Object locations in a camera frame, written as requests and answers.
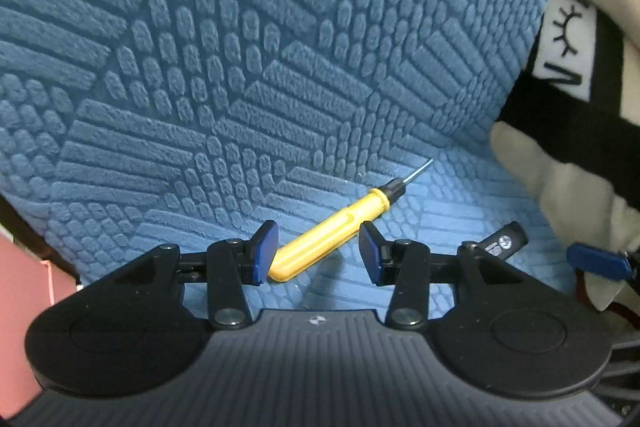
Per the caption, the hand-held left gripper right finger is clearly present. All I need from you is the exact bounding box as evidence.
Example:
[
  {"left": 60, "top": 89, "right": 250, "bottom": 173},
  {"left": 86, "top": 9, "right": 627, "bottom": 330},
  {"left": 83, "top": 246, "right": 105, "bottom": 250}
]
[{"left": 360, "top": 221, "right": 527, "bottom": 329}]

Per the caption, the pink cardboard box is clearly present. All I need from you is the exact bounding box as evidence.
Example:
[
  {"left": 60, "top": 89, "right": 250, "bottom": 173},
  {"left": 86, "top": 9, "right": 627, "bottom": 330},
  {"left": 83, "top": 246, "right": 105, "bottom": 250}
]
[{"left": 0, "top": 231, "right": 79, "bottom": 413}]

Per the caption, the striped black red white blanket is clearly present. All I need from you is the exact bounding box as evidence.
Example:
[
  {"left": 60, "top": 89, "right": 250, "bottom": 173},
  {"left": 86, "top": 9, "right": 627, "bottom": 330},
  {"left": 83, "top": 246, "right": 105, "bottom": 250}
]
[{"left": 489, "top": 0, "right": 640, "bottom": 314}]

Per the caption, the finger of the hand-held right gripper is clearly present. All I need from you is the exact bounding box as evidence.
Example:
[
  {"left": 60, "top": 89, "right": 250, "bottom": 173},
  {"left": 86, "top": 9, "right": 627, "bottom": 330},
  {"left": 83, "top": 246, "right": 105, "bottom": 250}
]
[{"left": 566, "top": 243, "right": 640, "bottom": 281}]

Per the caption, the yellow screwdriver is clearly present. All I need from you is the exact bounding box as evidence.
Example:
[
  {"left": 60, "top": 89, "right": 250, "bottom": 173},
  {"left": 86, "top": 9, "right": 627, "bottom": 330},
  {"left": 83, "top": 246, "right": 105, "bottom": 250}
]
[{"left": 267, "top": 159, "right": 434, "bottom": 283}]

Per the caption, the blue textured mat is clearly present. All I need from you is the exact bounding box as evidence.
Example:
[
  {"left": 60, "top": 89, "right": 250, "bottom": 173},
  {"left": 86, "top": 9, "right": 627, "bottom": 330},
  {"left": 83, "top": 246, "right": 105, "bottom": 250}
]
[{"left": 0, "top": 0, "right": 576, "bottom": 323}]

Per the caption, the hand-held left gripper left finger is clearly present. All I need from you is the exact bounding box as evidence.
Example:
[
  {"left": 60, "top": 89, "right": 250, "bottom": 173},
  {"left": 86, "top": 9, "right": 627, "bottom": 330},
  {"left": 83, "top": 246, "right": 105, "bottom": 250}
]
[{"left": 112, "top": 220, "right": 279, "bottom": 331}]

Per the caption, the black USB stick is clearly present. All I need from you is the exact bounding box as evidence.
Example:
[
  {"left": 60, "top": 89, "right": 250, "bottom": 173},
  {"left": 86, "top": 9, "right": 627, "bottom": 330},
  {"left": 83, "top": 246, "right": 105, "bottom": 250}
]
[{"left": 481, "top": 221, "right": 529, "bottom": 264}]

